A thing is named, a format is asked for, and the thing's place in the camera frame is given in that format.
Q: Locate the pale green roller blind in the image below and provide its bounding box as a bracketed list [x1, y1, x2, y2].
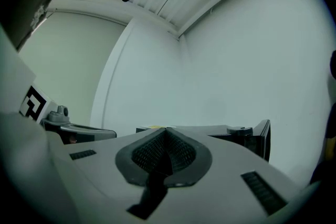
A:
[18, 10, 128, 131]

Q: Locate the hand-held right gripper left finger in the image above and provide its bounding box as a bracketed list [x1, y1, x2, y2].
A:
[48, 127, 166, 224]

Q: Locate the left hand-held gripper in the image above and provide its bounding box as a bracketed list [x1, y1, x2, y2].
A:
[18, 85, 118, 145]

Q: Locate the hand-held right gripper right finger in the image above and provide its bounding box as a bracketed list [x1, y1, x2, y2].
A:
[157, 127, 302, 224]

